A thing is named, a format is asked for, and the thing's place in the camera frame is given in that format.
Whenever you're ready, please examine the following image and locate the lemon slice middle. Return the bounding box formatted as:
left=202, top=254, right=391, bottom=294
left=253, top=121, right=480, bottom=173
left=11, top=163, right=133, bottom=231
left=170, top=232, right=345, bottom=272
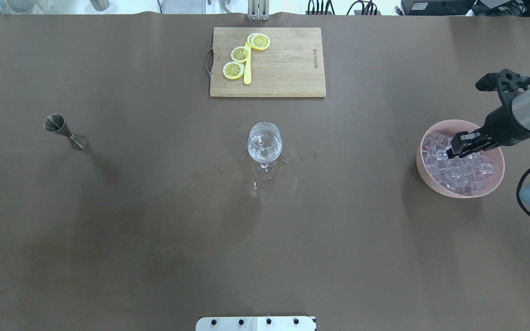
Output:
left=230, top=46, right=252, bottom=63

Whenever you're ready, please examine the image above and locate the lemon slice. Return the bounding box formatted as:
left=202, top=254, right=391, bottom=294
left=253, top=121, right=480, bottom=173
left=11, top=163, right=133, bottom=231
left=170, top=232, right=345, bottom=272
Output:
left=247, top=32, right=271, bottom=51
left=222, top=61, right=245, bottom=80
left=230, top=46, right=252, bottom=63

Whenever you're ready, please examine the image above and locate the lemon slice near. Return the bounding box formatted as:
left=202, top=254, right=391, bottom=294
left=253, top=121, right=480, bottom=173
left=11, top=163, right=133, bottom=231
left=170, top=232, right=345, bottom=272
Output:
left=222, top=61, right=245, bottom=80

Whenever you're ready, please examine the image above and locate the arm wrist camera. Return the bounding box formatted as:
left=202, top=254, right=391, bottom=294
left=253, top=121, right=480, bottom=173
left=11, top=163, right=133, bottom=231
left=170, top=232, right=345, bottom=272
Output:
left=475, top=69, right=530, bottom=105

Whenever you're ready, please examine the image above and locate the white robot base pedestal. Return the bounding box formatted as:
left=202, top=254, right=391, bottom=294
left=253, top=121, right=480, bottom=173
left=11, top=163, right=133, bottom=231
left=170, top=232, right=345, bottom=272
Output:
left=195, top=316, right=317, bottom=331

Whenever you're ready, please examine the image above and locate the pile of clear ice cubes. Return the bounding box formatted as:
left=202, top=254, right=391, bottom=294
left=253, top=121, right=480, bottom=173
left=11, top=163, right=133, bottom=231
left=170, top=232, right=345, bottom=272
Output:
left=421, top=131, right=495, bottom=196

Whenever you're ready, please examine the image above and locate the lemon slice far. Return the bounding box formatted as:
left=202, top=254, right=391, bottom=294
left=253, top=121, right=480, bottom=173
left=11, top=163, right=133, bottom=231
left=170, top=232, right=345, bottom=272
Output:
left=247, top=32, right=271, bottom=51

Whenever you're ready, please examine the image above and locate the pink plastic bowl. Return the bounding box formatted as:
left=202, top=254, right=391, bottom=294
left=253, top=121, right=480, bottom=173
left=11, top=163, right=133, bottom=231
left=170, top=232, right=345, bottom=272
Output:
left=416, top=120, right=505, bottom=198

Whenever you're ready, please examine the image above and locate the bamboo cutting board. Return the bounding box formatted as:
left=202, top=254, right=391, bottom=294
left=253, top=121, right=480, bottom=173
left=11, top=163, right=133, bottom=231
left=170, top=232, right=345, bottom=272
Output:
left=209, top=27, right=327, bottom=98

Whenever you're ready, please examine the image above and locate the yellow plastic knife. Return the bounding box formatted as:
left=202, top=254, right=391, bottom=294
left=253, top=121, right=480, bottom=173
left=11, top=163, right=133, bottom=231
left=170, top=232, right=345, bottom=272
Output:
left=242, top=42, right=252, bottom=86

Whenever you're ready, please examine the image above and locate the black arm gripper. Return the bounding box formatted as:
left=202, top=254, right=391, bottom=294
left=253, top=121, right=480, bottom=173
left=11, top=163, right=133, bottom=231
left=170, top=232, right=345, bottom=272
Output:
left=446, top=106, right=530, bottom=159

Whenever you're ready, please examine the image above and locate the clear wine glass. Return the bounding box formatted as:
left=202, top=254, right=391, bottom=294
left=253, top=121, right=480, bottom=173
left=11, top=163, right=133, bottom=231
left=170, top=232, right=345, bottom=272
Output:
left=248, top=122, right=282, bottom=180

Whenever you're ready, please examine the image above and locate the steel double jigger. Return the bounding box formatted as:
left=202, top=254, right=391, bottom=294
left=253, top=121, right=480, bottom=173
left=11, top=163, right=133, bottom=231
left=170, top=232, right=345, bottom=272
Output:
left=44, top=114, right=88, bottom=150

